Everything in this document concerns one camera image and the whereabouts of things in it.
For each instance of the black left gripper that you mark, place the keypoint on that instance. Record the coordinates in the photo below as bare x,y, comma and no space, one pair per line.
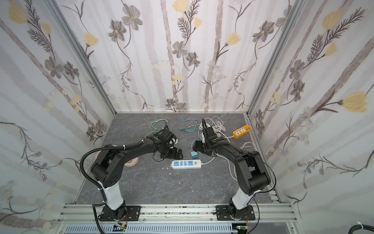
172,150

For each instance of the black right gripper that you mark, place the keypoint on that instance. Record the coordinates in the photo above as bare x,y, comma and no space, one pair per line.
203,147

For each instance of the white blue power strip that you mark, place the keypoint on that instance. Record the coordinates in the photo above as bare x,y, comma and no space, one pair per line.
186,164

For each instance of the round pink power socket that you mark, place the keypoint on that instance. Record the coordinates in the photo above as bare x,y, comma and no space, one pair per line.
132,162

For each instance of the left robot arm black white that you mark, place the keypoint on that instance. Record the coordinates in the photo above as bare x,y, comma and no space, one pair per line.
85,165

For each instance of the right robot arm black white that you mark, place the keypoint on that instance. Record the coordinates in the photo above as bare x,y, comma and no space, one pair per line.
251,171

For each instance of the orange power strip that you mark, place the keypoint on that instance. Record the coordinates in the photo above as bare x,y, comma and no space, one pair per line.
241,131

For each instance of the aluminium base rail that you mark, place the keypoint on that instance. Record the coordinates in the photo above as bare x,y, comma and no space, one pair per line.
210,215

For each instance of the white slotted cable duct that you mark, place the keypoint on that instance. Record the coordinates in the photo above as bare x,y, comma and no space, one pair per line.
174,228

